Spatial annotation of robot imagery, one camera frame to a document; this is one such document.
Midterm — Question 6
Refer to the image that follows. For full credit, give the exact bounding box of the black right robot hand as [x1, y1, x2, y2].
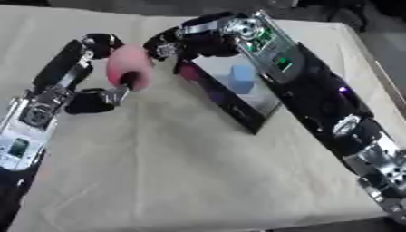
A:
[140, 11, 251, 83]

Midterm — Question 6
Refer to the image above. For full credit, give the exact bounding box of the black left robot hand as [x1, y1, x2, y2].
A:
[30, 33, 139, 115]

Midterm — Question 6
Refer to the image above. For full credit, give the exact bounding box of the black box with white inside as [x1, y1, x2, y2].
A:
[172, 54, 285, 136]

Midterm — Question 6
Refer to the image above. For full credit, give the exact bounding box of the light blue block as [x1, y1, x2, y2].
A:
[229, 64, 257, 95]

